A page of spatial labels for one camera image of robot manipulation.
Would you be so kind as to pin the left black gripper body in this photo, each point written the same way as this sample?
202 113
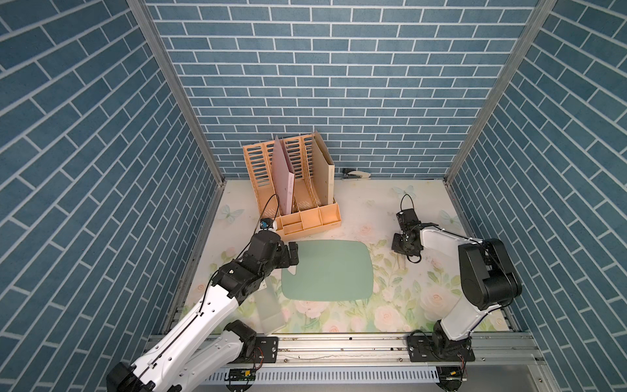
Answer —
280 256

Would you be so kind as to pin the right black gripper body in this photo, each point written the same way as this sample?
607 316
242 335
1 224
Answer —
398 245

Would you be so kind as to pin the green cutting board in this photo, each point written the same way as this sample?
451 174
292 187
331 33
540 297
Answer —
330 271

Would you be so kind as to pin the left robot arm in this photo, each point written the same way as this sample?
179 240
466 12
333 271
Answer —
179 362

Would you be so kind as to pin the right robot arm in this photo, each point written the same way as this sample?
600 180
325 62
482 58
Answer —
488 280

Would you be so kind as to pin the left circuit board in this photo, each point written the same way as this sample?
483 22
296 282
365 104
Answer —
240 379

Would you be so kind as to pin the circuit board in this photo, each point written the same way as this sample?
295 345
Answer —
450 378
240 379

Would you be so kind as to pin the right circuit board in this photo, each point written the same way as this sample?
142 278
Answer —
450 378

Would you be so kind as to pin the orange file organizer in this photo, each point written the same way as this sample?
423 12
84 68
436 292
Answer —
309 216

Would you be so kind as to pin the pink folder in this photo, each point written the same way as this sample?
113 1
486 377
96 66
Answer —
283 176

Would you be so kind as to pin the black white stapler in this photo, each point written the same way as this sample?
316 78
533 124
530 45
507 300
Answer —
353 174

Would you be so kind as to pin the beige folder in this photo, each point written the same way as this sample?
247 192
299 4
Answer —
323 170

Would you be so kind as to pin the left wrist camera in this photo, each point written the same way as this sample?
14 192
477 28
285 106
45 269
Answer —
266 224

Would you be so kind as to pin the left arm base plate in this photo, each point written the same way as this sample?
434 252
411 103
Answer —
263 350

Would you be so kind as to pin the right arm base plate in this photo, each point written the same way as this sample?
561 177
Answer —
438 348

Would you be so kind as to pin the aluminium rail frame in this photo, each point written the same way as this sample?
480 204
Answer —
505 361

